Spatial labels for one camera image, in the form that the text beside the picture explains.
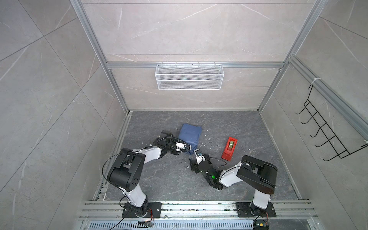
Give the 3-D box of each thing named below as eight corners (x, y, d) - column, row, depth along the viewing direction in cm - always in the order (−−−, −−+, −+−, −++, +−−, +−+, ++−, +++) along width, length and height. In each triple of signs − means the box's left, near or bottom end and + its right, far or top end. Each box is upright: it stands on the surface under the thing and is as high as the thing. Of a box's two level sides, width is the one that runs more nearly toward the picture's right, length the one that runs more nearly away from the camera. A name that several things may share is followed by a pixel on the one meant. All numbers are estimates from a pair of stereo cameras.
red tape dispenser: (221, 158, 95) (223, 153, 90) (227, 141, 103) (229, 136, 98) (229, 161, 93) (232, 157, 88) (235, 144, 102) (237, 139, 96)
